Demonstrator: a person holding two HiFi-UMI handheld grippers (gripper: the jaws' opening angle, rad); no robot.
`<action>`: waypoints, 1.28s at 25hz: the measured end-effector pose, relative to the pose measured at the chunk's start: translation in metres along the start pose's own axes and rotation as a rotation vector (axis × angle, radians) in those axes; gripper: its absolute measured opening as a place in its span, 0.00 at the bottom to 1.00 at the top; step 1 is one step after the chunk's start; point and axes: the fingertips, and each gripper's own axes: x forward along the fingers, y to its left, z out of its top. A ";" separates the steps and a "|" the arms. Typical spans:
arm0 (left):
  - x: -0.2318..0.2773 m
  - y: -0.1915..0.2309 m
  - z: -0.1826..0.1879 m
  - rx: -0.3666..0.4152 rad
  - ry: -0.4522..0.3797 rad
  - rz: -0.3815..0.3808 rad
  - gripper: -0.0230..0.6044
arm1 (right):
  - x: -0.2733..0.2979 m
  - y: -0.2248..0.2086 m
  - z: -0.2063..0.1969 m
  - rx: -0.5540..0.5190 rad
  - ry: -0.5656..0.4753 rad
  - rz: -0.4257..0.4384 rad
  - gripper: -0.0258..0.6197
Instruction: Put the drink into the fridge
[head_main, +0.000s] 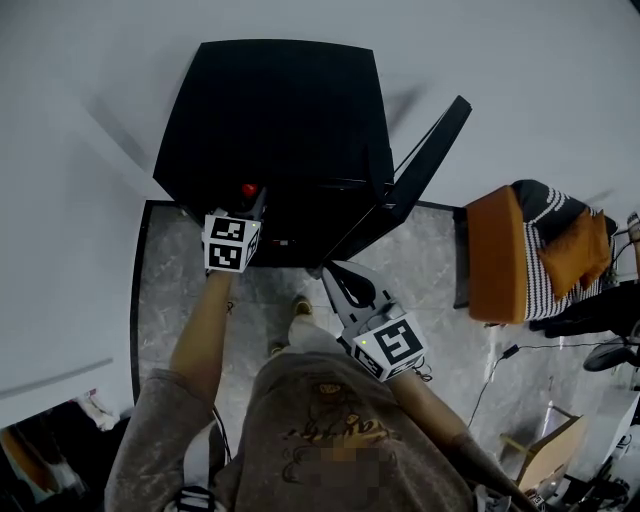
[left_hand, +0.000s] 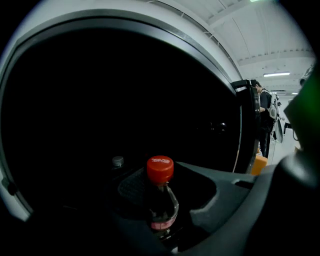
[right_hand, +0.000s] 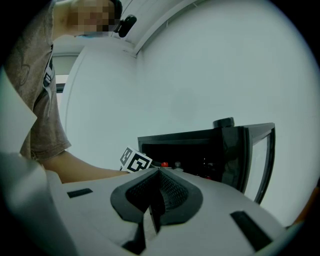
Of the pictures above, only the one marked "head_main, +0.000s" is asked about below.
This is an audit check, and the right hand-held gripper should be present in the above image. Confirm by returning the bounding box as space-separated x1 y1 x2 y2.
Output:
305 259 429 384

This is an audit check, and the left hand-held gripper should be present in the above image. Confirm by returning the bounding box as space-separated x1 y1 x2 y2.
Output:
201 186 269 274

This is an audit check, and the red-capped drink bottle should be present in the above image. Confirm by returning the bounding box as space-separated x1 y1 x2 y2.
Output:
239 182 261 212

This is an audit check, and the black mini fridge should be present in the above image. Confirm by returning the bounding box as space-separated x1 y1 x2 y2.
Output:
152 38 473 269

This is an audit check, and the person's right forearm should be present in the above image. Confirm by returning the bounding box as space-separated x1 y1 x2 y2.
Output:
388 368 474 449

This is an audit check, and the person's left forearm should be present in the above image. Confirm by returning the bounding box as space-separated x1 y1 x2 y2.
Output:
168 269 237 404

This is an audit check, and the person's light trouser leg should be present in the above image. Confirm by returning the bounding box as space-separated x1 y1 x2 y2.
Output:
286 313 347 357

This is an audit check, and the person's grey-brown sweatshirt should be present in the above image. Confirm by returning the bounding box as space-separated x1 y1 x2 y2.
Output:
103 349 544 512

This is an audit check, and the orange sofa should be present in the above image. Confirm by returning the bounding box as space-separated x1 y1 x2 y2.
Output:
463 184 532 325

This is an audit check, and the black white striped blanket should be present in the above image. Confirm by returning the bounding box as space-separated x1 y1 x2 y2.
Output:
510 178 620 322

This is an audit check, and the orange cushion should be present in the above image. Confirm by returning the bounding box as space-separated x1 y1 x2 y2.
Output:
536 208 619 302

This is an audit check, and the black cloth heap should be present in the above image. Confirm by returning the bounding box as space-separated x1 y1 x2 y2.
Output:
528 283 640 341

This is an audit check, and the open cardboard box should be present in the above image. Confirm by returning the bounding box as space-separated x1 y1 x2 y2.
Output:
498 403 590 497

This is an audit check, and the black round chair base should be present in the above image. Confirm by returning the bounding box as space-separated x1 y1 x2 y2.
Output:
581 333 640 374

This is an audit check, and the white box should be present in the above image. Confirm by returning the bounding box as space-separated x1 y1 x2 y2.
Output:
598 393 640 467

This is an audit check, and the black cable with adapter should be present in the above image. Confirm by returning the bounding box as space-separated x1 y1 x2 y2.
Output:
465 340 624 430

